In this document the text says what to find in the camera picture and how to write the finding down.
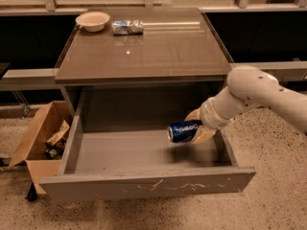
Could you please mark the blue pepsi can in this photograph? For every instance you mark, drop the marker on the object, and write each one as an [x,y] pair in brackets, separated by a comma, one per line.
[183,131]

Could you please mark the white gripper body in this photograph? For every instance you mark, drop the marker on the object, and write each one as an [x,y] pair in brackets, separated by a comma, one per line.
[207,115]

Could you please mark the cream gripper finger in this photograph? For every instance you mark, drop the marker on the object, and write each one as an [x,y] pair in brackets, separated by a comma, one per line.
[194,115]
[202,134]

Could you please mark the open grey top drawer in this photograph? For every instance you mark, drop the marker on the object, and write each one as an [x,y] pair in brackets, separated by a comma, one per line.
[118,148]

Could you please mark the silver blue snack bag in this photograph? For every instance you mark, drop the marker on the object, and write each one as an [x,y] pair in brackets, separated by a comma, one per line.
[127,27]

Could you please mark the white paper bowl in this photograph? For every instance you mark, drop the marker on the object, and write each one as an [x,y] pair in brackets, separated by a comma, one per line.
[93,21]

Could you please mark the brown cardboard box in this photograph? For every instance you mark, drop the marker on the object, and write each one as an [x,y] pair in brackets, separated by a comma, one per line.
[32,147]

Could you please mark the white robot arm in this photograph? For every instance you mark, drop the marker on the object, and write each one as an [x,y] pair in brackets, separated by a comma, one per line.
[245,88]

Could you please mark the snack packets in box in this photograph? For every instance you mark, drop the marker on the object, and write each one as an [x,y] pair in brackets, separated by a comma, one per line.
[57,142]

